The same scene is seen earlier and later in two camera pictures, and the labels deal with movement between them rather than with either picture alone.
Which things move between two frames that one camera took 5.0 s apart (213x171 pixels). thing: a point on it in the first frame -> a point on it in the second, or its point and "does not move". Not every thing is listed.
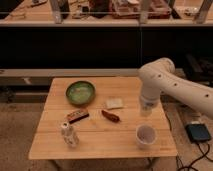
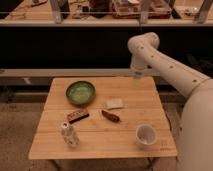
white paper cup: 145,136 does not move
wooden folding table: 99,118 does not move
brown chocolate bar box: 77,115 does not move
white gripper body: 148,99 -> 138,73
